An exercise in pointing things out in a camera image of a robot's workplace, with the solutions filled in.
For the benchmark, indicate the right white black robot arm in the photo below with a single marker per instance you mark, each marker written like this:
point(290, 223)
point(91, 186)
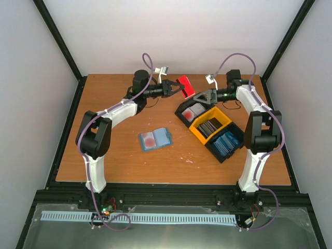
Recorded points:
point(263, 135)

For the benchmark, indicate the red white credit card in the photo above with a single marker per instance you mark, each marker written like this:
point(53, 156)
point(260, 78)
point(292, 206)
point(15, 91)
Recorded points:
point(148, 140)

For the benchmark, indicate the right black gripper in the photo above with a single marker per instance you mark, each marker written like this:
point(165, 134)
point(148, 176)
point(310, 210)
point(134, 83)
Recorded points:
point(209, 96)

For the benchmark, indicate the white card stack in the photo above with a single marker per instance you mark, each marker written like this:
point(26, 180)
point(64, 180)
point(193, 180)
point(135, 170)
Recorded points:
point(198, 108)

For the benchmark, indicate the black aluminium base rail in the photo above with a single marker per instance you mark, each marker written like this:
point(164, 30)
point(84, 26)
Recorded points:
point(222, 198)

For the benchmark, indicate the blue card stack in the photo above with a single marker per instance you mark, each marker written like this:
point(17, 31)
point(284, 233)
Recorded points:
point(226, 143)

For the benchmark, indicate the black bin with red cards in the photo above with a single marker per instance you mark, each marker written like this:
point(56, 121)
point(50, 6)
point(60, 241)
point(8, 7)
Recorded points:
point(188, 104)

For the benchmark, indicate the light blue slotted cable duct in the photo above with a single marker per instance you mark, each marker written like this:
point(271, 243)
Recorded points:
point(144, 218)

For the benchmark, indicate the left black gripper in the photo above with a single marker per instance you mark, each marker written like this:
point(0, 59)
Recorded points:
point(166, 87)

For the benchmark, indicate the dark card stack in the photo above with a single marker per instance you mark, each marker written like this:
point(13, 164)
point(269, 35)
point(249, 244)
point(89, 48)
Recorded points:
point(209, 127)

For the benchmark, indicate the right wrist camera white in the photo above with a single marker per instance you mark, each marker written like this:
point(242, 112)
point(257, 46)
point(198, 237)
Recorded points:
point(212, 80)

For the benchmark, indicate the black bin with blue cards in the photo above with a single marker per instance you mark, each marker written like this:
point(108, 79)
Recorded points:
point(232, 128)

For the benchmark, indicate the black frame post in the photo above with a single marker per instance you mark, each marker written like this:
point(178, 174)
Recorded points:
point(53, 29)
point(288, 37)

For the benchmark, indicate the right black frame post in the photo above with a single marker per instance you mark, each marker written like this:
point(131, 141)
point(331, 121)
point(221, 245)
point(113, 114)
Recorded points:
point(288, 37)

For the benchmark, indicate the blue card holder wallet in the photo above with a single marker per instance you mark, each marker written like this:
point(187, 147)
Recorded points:
point(162, 136)

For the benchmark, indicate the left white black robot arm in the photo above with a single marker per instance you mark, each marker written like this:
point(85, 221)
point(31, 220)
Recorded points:
point(94, 134)

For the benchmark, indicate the yellow bin with dark cards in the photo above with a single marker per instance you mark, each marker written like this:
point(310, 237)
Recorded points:
point(213, 112)

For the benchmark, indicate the left black frame post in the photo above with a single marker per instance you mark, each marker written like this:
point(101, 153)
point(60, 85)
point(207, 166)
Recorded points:
point(53, 29)

